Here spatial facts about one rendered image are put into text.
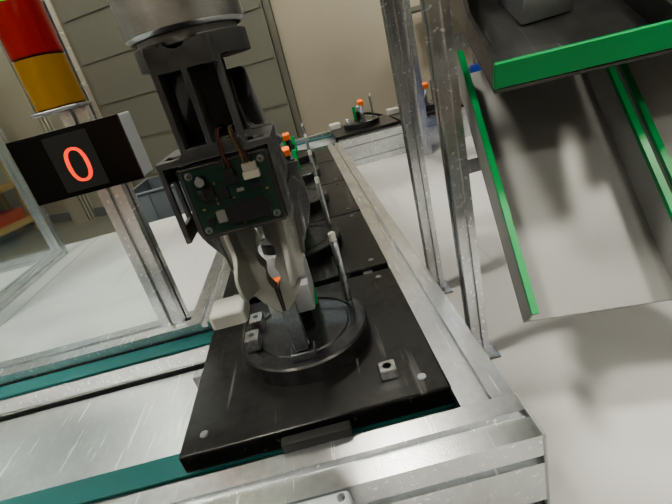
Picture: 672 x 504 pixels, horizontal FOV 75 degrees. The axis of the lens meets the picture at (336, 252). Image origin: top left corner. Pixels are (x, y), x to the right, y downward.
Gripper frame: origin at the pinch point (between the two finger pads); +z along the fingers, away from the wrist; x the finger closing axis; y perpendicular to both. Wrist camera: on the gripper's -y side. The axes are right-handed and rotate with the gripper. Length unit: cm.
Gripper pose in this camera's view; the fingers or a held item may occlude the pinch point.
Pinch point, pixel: (280, 292)
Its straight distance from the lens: 38.1
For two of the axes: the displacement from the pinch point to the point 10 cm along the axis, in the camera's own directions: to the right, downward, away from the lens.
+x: 9.7, -2.6, 0.0
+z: 2.3, 8.9, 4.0
